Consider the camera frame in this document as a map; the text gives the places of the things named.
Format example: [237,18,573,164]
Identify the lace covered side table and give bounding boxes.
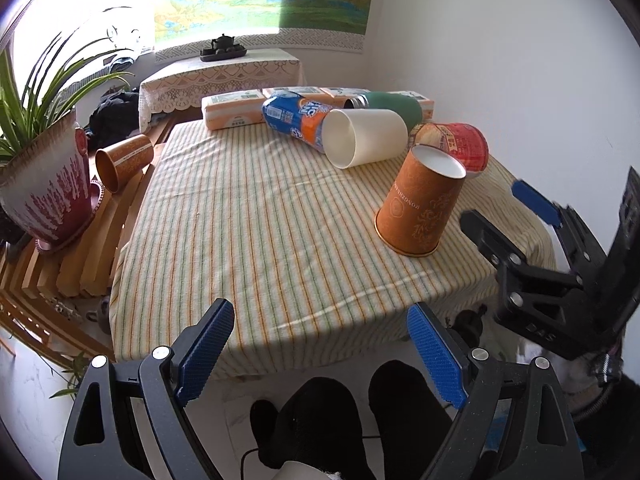
[138,49,306,131]

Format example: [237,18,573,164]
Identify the striped yellow tablecloth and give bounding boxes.
[108,118,558,380]

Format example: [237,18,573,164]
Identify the green mountain landscape tapestry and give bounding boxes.
[144,0,372,52]

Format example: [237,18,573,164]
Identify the black bag on floor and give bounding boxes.
[86,90,139,152]

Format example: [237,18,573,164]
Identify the red white flower pot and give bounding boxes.
[1,110,104,254]

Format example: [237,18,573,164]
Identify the wooden slatted bench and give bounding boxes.
[1,114,177,367]

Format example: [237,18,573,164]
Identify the orange tissue pack middle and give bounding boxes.
[262,86,368,107]

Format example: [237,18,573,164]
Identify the red instant noodle bowl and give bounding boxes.
[414,122,489,178]

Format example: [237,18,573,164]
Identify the orange tissue pack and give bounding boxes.
[396,91,435,122]
[202,89,266,131]
[262,86,368,107]

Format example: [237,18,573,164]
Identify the white plastic cup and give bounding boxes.
[321,108,408,169]

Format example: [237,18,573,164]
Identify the green insulated bottle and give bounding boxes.
[343,91,423,131]

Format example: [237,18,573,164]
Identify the person's dark trousers legs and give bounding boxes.
[250,360,452,479]

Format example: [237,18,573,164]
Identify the orange tissue pack left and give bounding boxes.
[202,89,266,131]

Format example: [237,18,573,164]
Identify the brown patterned paper cup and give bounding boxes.
[374,144,466,257]

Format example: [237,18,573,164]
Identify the orange tissue pack right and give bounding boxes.
[396,91,435,122]

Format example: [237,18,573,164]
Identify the green spider plant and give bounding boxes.
[1,34,125,167]

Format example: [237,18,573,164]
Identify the blue orange snack pack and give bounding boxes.
[262,92,333,153]

